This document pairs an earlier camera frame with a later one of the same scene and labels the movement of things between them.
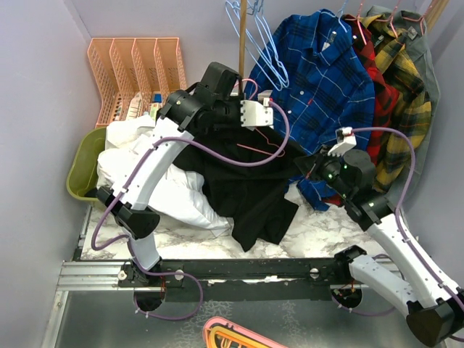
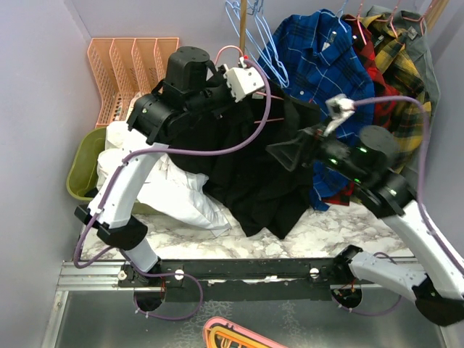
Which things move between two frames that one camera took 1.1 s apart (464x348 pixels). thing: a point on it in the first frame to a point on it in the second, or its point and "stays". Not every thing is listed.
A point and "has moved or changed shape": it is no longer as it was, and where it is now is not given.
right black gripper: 307,163 to 287,152
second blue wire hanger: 338,16 stays
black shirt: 245,172 has moved or changed shape
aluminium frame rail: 83,276 stays
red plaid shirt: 386,99 stays
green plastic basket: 83,172 stays
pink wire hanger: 261,136 to 257,93
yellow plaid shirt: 414,114 stays
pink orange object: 219,332 stays
